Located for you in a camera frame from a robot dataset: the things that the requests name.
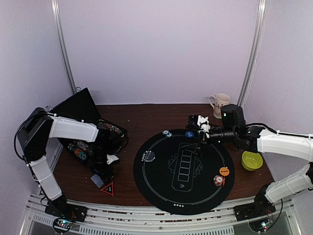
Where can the left aluminium post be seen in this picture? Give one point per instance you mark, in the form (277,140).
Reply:
(62,43)

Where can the orange big blind button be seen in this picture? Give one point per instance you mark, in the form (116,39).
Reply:
(224,171)

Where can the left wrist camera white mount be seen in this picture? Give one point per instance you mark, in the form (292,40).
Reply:
(112,159)

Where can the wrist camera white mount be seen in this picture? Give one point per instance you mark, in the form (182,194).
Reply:
(112,159)
(199,123)

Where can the right aluminium post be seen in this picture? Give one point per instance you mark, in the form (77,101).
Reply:
(256,45)

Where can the clear acrylic dealer button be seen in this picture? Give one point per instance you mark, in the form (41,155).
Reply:
(149,156)

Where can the red black triangular token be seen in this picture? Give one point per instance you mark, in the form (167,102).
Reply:
(108,189)

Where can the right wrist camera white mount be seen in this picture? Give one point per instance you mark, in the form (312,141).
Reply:
(199,123)

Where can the yellow green bowl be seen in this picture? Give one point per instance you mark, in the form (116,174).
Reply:
(251,161)

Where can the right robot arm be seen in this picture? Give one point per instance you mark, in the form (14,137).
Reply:
(257,138)

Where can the black poker chip case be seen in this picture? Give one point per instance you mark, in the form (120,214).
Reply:
(79,106)

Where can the poker chip rows in case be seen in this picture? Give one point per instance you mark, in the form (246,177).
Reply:
(112,137)

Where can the deck of blue cards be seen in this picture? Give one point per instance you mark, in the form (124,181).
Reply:
(97,180)

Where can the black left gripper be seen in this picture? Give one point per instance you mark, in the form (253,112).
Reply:
(105,173)

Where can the patterned ceramic mug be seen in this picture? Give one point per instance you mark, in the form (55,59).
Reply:
(217,102)

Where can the aluminium front rail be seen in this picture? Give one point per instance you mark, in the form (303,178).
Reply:
(128,220)

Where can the round black poker mat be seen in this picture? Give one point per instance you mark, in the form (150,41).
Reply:
(179,182)

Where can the orange poker chip stack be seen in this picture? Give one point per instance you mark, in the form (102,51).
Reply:
(219,181)

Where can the aluminium post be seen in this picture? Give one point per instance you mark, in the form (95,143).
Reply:
(62,43)
(256,45)

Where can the blue small blind button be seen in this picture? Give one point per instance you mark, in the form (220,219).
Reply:
(189,134)

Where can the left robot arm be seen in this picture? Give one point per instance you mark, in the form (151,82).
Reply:
(33,136)

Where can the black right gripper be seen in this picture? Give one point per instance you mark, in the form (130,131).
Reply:
(202,136)

